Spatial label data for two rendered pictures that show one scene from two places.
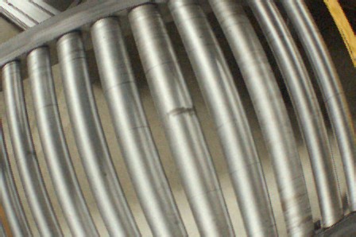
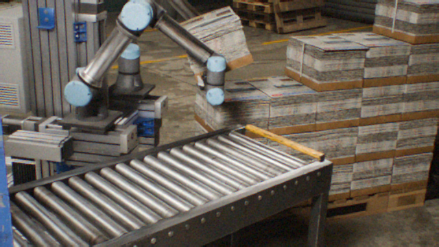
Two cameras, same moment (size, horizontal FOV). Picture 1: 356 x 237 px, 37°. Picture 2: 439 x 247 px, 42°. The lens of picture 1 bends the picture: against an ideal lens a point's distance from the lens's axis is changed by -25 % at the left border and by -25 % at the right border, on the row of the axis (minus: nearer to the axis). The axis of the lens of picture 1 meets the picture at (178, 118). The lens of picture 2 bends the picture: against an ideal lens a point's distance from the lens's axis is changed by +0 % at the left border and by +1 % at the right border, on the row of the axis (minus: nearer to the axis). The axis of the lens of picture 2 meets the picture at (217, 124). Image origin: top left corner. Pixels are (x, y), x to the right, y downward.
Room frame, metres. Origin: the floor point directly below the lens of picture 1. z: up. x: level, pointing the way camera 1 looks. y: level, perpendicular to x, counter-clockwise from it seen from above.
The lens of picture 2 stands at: (-1.57, 0.95, 1.69)
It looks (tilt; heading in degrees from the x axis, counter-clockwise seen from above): 20 degrees down; 332
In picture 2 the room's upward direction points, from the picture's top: 2 degrees clockwise
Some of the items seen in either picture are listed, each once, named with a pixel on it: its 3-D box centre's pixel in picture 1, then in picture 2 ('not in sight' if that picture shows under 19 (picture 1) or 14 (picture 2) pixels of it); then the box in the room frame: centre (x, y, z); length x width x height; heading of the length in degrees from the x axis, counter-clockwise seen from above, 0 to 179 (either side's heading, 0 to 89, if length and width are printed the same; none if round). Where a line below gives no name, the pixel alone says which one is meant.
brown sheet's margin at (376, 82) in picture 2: not in sight; (365, 73); (0.92, -1.34, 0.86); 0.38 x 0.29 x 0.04; 176
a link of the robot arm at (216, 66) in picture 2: not in sight; (216, 70); (0.47, -0.11, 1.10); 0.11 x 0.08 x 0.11; 150
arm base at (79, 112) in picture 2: not in sight; (90, 106); (0.86, 0.33, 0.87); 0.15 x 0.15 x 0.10
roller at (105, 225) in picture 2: not in sight; (88, 211); (0.07, 0.56, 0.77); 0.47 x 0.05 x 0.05; 14
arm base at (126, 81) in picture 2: not in sight; (129, 78); (1.25, 0.02, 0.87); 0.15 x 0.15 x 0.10
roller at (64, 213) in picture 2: not in sight; (69, 217); (0.05, 0.62, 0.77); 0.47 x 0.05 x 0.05; 14
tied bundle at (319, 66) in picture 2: not in sight; (324, 62); (0.95, -1.04, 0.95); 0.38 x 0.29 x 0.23; 175
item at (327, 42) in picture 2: not in sight; (328, 42); (0.93, -1.04, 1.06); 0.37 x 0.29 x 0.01; 175
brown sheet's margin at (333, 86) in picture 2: not in sight; (322, 77); (0.95, -1.04, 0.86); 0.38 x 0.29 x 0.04; 175
